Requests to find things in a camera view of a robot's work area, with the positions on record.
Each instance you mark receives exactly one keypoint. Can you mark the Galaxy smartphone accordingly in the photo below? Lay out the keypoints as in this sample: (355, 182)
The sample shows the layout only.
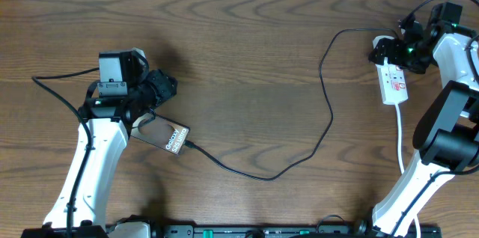
(160, 132)

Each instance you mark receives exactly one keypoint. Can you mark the white power strip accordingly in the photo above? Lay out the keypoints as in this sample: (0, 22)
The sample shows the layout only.
(392, 83)

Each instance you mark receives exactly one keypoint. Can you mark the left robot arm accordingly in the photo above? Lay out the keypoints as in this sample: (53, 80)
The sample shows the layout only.
(124, 98)

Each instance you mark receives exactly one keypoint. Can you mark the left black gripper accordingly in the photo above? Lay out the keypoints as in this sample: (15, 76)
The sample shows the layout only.
(165, 87)

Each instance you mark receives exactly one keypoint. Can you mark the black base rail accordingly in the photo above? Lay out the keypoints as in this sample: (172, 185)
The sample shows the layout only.
(190, 231)

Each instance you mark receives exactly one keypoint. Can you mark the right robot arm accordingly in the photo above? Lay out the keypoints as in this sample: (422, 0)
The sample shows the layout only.
(446, 137)

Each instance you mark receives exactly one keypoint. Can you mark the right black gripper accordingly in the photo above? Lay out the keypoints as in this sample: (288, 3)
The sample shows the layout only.
(382, 48)

